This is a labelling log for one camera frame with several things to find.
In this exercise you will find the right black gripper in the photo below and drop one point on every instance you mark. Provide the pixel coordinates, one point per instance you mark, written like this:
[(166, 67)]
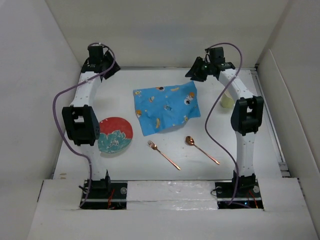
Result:
[(194, 71)]

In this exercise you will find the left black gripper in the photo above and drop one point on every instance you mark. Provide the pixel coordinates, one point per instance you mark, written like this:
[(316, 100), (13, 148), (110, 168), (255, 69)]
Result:
[(115, 68)]

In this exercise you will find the blue space print cloth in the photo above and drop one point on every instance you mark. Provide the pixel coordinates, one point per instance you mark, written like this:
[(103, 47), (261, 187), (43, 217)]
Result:
[(160, 108)]

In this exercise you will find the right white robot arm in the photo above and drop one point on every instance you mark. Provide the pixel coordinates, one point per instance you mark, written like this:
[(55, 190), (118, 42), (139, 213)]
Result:
[(247, 114)]

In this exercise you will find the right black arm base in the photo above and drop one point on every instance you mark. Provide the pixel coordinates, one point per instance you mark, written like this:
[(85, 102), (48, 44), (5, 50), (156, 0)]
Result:
[(246, 197)]

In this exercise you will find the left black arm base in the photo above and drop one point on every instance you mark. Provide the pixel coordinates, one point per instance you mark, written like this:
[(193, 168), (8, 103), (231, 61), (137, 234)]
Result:
[(102, 197)]

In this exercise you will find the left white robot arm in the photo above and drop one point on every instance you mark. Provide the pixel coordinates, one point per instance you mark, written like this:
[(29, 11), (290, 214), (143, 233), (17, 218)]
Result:
[(80, 121)]

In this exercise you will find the light green mug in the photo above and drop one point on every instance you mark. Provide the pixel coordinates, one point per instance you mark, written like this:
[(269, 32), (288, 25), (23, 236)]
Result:
[(227, 101)]

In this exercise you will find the rose gold spoon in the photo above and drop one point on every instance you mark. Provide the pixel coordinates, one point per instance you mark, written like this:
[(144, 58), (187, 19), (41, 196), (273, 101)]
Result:
[(190, 141)]

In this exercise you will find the red teal floral plate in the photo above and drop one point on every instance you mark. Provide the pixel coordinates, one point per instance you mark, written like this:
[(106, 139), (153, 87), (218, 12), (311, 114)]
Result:
[(116, 134)]

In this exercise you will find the rose gold fork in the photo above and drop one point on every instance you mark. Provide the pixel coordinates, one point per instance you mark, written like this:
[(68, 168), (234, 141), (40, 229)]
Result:
[(155, 147)]

